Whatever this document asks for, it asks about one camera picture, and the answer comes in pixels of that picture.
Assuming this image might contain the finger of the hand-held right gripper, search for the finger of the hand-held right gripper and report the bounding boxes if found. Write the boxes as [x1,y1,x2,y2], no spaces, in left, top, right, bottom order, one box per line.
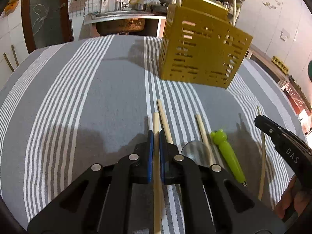
[254,115,292,144]

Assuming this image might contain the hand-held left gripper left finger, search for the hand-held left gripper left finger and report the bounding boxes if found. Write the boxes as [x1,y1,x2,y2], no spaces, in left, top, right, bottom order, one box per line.
[27,130,155,234]

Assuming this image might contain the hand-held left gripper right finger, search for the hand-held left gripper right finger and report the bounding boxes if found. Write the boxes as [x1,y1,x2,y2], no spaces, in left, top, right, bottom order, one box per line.
[158,130,288,234]

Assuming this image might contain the grey metal spoon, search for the grey metal spoon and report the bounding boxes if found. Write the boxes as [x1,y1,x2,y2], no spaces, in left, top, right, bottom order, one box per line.
[181,142,213,169]

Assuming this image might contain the green frog-handled utensil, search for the green frog-handled utensil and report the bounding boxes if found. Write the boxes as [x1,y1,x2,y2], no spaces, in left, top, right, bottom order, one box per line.
[210,130,247,187]

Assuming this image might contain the yellow perforated utensil holder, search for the yellow perforated utensil holder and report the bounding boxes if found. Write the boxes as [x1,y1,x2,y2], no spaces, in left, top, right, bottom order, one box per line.
[158,0,254,90]

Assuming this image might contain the person's right hand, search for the person's right hand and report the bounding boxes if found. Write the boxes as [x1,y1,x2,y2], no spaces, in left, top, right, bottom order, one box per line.
[274,175,297,220]

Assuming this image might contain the red plastic sheet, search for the red plastic sheet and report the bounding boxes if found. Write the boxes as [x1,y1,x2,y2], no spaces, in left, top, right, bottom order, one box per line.
[280,80,312,118]

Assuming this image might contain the yellow egg carton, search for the yellow egg carton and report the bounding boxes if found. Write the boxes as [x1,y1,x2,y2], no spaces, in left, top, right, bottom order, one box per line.
[271,56,290,74]

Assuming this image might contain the kitchen counter cabinet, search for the kitchen counter cabinet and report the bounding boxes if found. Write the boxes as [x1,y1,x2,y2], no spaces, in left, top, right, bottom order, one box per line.
[244,43,293,89]

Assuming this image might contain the steel kitchen sink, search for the steel kitchen sink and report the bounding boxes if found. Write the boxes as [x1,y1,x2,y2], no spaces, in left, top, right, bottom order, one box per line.
[84,11,168,38]

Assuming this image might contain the gas stove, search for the gas stove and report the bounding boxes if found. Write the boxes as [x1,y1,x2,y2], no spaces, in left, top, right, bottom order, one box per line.
[150,4,169,14]

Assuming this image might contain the leaning wooden sticks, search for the leaning wooden sticks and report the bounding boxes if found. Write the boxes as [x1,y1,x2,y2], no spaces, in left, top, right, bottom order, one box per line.
[3,44,20,73]

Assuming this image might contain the dark wooden glass door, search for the dark wooden glass door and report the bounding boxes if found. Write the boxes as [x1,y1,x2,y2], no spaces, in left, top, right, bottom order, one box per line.
[21,0,74,54]

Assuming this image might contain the plastic bag of oranges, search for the plastic bag of oranges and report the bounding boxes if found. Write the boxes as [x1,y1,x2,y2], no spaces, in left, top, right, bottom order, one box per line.
[2,0,22,14]

